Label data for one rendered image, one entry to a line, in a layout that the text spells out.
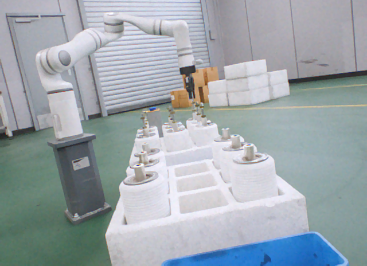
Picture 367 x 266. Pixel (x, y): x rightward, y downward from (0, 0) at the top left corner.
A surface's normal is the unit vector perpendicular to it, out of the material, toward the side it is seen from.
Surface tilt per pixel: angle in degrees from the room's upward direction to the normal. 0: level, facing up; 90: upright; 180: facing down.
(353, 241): 0
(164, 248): 90
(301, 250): 88
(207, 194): 90
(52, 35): 90
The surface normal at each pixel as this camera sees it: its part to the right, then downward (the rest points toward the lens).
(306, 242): 0.06, 0.11
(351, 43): -0.81, 0.22
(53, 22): 0.57, 0.04
